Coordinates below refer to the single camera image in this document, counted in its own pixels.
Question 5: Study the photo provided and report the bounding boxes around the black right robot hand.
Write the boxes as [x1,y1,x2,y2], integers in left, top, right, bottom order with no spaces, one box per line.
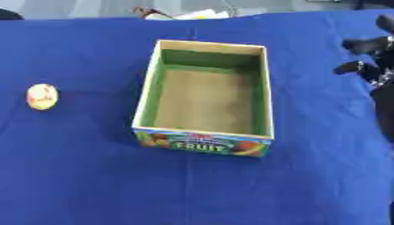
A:
[331,13,394,144]

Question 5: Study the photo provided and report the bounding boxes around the white paper sheets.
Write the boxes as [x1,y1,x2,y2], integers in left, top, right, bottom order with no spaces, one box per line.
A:
[144,8,233,21]

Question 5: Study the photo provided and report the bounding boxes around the open cardboard box green inside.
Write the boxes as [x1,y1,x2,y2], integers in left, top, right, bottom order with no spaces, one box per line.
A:
[130,39,276,158]

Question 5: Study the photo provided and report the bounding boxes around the round yellow disc red print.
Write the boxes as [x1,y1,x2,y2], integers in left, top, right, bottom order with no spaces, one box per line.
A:
[25,83,61,112]

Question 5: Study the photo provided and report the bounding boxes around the dark rounded object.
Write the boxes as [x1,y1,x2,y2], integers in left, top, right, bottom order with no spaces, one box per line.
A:
[0,8,25,21]

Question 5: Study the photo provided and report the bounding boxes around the red brown cable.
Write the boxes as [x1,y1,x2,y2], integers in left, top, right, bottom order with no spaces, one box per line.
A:
[132,6,174,19]

